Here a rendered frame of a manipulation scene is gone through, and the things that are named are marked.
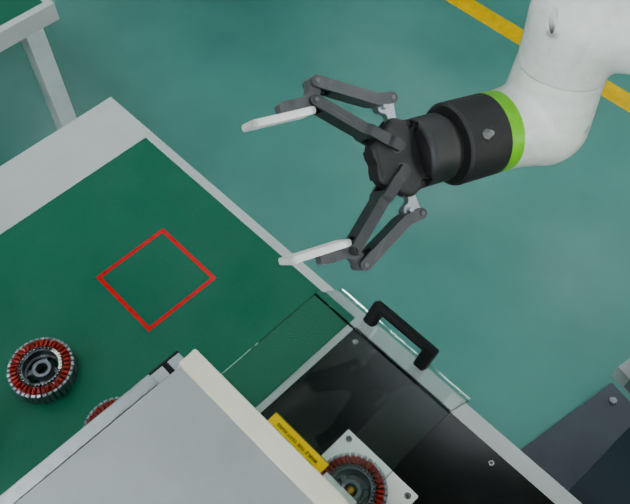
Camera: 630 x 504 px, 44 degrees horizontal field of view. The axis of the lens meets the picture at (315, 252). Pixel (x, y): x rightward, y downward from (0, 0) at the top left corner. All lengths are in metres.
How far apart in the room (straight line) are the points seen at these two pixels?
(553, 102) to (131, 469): 0.56
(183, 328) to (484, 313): 1.14
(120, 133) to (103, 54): 1.34
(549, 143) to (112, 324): 0.86
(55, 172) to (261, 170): 1.03
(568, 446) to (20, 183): 1.49
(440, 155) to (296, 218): 1.65
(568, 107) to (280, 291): 0.72
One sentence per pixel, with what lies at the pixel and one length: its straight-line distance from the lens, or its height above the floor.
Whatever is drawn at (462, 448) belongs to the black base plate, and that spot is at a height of 0.77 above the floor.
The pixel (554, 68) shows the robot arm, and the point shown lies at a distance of 0.86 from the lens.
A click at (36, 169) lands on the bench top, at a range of 1.69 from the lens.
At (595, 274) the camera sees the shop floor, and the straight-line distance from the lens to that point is 2.47.
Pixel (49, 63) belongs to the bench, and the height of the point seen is 0.56.
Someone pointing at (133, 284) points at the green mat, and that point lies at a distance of 1.47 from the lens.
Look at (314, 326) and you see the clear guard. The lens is 1.04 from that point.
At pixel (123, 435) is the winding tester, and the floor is 1.32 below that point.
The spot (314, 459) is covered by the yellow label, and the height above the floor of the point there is 1.07.
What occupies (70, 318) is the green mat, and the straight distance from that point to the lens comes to 1.47.
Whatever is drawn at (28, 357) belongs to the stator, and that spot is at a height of 0.78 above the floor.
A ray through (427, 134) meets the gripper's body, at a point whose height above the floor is 1.39.
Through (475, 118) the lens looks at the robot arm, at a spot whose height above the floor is 1.39.
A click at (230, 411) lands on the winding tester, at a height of 1.32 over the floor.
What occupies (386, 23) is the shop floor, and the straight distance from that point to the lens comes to 3.07.
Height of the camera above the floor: 1.98
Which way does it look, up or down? 57 degrees down
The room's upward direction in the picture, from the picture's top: straight up
